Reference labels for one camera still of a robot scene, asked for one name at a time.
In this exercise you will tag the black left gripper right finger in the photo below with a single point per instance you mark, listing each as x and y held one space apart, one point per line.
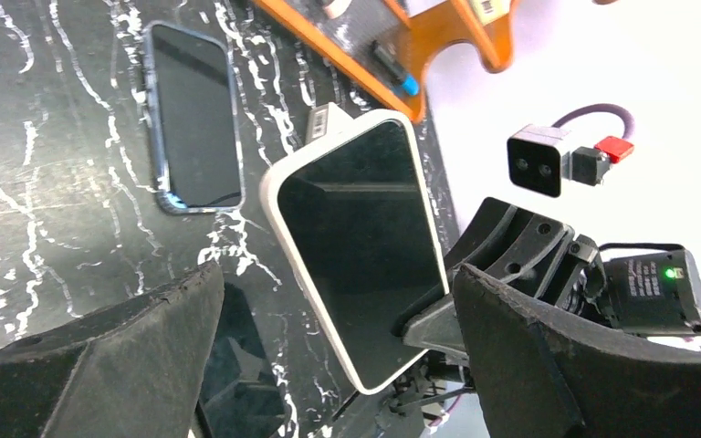
540 371

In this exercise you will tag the bare black phone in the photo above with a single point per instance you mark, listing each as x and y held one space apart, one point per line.
239 395

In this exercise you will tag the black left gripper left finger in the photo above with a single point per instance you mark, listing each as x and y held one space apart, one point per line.
133 369

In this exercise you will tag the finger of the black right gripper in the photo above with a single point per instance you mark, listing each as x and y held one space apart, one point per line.
425 318

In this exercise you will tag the white rectangular box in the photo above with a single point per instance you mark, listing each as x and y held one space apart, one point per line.
326 119

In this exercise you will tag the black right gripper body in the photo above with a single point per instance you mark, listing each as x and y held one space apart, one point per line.
643 289

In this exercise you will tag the black marker blue cap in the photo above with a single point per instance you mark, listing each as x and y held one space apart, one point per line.
400 76

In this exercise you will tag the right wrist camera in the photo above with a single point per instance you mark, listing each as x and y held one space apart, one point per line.
541 159

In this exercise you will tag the orange wooden shelf rack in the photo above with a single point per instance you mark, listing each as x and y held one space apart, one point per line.
342 32

